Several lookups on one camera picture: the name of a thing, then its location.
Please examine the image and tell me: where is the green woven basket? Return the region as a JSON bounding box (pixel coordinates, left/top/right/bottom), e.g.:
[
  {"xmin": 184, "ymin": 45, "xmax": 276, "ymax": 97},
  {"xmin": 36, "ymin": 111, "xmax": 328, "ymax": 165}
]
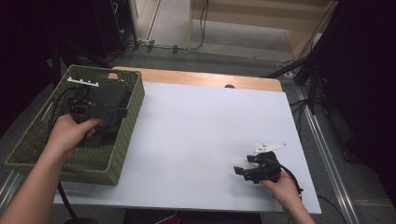
[{"xmin": 5, "ymin": 63, "xmax": 146, "ymax": 187}]

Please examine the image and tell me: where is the black cable with clips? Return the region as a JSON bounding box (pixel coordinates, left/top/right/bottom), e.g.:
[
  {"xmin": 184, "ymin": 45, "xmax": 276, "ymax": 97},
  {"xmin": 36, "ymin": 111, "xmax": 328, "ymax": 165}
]
[{"xmin": 136, "ymin": 38, "xmax": 204, "ymax": 54}]

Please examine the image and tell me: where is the right hand-held gripper cable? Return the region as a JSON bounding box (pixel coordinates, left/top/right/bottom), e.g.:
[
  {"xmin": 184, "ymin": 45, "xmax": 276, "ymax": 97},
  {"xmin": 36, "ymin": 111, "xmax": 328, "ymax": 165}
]
[{"xmin": 278, "ymin": 164, "xmax": 304, "ymax": 195}]

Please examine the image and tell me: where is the dark pleated skirt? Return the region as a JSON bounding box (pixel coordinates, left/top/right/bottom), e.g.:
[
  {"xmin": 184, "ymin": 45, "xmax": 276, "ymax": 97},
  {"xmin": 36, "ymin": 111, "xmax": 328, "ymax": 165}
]
[{"xmin": 83, "ymin": 83, "xmax": 134, "ymax": 147}]

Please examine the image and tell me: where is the short metal rail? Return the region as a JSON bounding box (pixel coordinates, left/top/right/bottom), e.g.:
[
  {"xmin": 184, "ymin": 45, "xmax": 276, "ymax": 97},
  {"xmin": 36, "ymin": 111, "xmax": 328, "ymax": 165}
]
[{"xmin": 0, "ymin": 170, "xmax": 20, "ymax": 213}]

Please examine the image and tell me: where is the left hand-held gripper cable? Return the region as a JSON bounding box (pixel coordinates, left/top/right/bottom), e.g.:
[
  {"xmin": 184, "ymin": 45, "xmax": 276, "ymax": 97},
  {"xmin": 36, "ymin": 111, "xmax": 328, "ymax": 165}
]
[{"xmin": 48, "ymin": 86, "xmax": 82, "ymax": 220}]

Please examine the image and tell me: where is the black tripod stand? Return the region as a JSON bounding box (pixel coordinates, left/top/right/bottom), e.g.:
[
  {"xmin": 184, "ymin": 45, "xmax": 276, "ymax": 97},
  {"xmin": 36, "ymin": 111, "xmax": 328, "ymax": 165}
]
[{"xmin": 261, "ymin": 46, "xmax": 328, "ymax": 116}]

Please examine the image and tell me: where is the white board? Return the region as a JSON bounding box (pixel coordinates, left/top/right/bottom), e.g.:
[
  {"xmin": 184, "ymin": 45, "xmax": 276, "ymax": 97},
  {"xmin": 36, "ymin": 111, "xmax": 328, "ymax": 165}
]
[{"xmin": 53, "ymin": 81, "xmax": 322, "ymax": 215}]

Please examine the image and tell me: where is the person's right hand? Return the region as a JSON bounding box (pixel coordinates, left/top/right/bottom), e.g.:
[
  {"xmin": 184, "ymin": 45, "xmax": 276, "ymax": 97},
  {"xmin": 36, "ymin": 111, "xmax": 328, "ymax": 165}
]
[{"xmin": 261, "ymin": 170, "xmax": 302, "ymax": 209}]

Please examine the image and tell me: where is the person's left hand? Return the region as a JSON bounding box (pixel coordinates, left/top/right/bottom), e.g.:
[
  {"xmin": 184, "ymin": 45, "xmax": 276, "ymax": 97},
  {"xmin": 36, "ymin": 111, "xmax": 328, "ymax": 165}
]
[{"xmin": 46, "ymin": 112, "xmax": 103, "ymax": 161}]

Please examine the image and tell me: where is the hand-held gripper cable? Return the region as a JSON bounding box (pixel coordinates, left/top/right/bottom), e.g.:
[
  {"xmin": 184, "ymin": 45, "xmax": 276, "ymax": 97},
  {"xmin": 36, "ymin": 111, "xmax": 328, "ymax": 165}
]
[
  {"xmin": 48, "ymin": 86, "xmax": 82, "ymax": 220},
  {"xmin": 278, "ymin": 164, "xmax": 304, "ymax": 195}
]

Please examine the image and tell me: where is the light wooden shelf unit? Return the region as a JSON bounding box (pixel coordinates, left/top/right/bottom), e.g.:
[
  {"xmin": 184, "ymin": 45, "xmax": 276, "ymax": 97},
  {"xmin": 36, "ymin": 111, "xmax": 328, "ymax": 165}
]
[{"xmin": 188, "ymin": 0, "xmax": 339, "ymax": 60}]

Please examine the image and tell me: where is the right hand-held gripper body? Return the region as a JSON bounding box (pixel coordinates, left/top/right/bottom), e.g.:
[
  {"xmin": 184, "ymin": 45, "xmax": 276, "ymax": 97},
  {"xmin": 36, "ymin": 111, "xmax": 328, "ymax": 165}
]
[{"xmin": 245, "ymin": 143, "xmax": 288, "ymax": 185}]

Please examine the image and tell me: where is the long metal rail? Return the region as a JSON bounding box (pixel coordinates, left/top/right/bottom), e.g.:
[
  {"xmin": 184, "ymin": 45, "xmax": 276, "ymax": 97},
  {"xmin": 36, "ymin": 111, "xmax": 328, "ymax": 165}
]
[{"xmin": 295, "ymin": 87, "xmax": 362, "ymax": 224}]

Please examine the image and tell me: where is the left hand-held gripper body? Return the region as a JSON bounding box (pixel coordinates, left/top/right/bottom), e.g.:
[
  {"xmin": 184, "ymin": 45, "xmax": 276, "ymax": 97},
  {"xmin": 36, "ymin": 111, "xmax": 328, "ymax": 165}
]
[{"xmin": 65, "ymin": 76, "xmax": 104, "ymax": 124}]

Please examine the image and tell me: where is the black metal stand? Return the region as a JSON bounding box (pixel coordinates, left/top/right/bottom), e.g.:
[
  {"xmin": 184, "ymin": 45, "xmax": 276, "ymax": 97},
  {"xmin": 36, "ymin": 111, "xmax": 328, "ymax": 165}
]
[{"xmin": 50, "ymin": 40, "xmax": 111, "ymax": 88}]

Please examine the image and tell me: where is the black cabinet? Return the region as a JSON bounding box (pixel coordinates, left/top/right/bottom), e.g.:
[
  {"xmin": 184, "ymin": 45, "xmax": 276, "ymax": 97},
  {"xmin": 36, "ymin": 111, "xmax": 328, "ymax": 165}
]
[{"xmin": 92, "ymin": 0, "xmax": 138, "ymax": 59}]

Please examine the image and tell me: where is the dark curtain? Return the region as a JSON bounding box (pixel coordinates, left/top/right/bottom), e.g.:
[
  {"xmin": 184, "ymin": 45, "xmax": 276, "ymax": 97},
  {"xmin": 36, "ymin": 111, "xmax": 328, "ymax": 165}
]
[{"xmin": 314, "ymin": 0, "xmax": 396, "ymax": 206}]

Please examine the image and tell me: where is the hanging black cable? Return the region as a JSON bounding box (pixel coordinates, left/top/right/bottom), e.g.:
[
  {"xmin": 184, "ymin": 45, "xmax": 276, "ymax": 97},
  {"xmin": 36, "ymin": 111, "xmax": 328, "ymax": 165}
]
[{"xmin": 199, "ymin": 0, "xmax": 210, "ymax": 50}]

